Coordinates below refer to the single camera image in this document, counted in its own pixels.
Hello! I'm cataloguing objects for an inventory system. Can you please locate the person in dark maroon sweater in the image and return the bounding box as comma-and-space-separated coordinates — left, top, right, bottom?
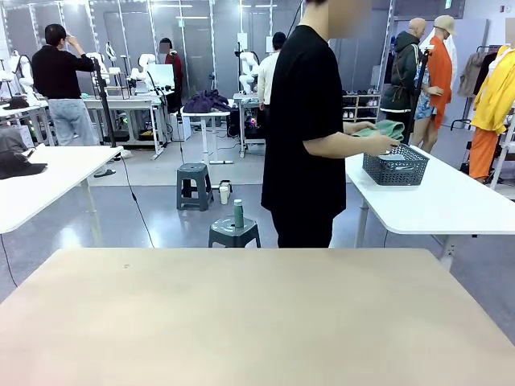
159, 37, 186, 104

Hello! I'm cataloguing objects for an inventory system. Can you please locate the black floor cable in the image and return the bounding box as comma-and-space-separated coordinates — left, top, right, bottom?
119, 155, 156, 248

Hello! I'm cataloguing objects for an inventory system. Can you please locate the person in cream sweater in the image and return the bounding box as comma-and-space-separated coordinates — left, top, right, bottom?
257, 31, 287, 112

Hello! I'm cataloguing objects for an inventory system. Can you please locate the mannequin in orange with cap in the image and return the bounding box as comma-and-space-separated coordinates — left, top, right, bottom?
410, 14, 459, 154

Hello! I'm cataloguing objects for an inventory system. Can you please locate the purple clothes pile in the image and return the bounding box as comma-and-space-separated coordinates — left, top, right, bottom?
183, 88, 233, 115

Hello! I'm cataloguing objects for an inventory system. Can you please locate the black camera tripod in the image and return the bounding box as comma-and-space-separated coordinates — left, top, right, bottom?
402, 43, 436, 146

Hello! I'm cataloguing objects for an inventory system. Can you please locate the long white desk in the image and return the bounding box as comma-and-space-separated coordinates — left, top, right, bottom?
82, 94, 170, 160

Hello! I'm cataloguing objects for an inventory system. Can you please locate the brown hanging coat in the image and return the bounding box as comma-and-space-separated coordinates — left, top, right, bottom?
457, 51, 488, 98

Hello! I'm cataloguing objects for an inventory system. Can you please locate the black cap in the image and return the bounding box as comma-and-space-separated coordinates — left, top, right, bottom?
0, 154, 48, 180

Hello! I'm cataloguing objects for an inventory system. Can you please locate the grey robot desk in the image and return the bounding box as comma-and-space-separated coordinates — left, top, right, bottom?
232, 92, 266, 158

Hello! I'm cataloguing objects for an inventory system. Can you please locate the white table with basket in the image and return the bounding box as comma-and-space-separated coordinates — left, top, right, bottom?
344, 150, 515, 261

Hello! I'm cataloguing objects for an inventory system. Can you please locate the mannequin in dark hooded jacket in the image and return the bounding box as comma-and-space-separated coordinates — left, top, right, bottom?
380, 18, 431, 146

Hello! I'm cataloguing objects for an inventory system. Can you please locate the mannequin in yellow clothes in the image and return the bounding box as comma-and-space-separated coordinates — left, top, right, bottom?
468, 44, 515, 182

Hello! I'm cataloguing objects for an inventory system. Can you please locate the small white desk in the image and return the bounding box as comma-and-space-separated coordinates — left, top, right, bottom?
180, 110, 234, 166

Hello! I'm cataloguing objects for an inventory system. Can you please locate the shoe rack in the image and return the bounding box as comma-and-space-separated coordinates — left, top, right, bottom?
341, 88, 382, 124

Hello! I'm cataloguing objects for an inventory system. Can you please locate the person in black with jeans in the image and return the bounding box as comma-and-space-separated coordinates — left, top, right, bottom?
31, 23, 117, 178

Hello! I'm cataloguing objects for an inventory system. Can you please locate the person in black t-shirt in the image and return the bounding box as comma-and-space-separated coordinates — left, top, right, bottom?
260, 0, 373, 249

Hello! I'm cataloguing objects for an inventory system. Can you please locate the tall grey plastic stool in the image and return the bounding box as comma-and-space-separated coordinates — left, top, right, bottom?
175, 162, 215, 212

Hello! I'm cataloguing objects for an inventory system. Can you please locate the person's left hand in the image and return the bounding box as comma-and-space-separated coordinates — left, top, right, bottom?
352, 121, 379, 137

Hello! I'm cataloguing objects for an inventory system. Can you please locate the person's right forearm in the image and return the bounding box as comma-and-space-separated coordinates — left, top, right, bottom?
303, 130, 381, 158

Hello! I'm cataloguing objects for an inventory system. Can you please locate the dark grey plastic basket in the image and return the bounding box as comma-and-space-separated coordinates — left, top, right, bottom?
361, 143, 431, 187

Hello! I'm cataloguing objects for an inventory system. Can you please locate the low grey plastic stool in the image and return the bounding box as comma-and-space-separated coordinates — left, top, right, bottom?
208, 216, 262, 248

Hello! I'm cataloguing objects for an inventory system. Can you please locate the white computer tower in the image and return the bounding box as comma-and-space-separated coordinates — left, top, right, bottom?
171, 112, 192, 142

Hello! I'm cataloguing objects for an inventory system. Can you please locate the person's right hand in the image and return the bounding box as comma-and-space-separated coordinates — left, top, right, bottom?
369, 134, 402, 157

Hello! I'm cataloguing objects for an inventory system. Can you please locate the black tripod stand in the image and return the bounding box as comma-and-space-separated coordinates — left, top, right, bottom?
89, 54, 126, 149

